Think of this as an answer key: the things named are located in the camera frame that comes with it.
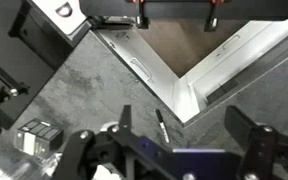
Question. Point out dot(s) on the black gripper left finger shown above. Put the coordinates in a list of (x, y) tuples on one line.
[(122, 120)]

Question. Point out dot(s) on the black marker pen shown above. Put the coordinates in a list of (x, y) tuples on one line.
[(162, 127)]

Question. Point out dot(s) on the black table with legs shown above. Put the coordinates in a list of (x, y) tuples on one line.
[(184, 9)]

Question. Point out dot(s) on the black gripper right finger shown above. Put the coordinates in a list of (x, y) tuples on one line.
[(239, 121)]

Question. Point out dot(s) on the black cabinet with white top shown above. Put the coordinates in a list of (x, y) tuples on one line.
[(44, 33)]

